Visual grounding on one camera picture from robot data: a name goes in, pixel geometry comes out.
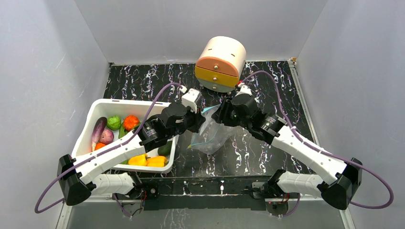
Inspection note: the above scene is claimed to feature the clear zip top bag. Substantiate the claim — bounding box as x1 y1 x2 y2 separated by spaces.
188 105 237 155

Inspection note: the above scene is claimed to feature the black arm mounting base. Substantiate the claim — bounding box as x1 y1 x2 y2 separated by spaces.
140 176 298 214

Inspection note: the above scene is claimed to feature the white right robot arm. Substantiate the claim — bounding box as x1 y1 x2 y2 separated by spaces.
212 94 362 210

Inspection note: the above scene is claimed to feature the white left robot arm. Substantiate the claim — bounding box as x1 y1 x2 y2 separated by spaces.
57 99 205 206

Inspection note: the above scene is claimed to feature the dark green avocado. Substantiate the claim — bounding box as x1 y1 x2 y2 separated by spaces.
158 141 172 157

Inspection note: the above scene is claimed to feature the white plastic bin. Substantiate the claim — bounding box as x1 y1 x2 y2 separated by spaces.
71 98 182 174

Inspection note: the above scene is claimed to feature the yellow orange bell pepper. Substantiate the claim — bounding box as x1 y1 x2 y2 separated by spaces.
147 156 168 167

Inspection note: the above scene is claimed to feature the round pastel drawer cabinet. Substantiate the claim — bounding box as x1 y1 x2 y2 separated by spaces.
194 36 246 93

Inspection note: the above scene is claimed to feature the orange pumpkin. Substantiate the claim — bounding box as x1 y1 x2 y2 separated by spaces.
123 115 140 131

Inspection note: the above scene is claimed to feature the green cucumber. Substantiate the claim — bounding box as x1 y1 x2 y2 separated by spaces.
118 123 128 139

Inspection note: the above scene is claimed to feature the green cabbage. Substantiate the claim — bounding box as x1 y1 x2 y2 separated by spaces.
107 115 121 131

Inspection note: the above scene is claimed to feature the red onion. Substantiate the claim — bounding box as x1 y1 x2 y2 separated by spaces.
99 129 114 145

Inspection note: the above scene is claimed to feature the purple eggplant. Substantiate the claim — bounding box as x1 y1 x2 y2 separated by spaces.
91 117 107 151

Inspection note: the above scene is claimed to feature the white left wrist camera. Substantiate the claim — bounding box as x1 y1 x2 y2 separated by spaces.
181 88 202 113

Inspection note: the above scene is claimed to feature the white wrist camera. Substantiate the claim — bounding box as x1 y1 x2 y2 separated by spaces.
181 88 202 113
235 83 252 96

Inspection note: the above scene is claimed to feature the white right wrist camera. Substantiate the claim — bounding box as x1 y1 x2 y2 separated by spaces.
235 83 252 96

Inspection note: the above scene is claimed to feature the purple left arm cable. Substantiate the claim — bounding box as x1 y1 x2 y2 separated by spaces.
34 82 184 214

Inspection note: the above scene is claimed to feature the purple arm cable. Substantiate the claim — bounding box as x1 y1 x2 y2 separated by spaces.
240 70 394 210
34 82 184 214

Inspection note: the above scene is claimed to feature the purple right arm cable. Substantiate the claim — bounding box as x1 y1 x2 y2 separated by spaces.
240 70 394 210

